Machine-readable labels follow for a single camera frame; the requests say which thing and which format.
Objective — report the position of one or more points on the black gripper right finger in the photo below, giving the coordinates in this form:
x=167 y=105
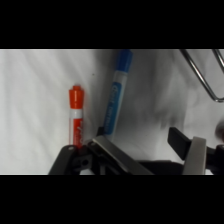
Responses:
x=186 y=150

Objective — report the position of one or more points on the red marker pen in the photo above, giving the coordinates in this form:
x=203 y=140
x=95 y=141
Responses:
x=76 y=110

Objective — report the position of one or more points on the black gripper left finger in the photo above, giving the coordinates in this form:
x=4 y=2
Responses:
x=100 y=156

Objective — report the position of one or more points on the blue marker pen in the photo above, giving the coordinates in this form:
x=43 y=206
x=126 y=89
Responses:
x=116 y=90

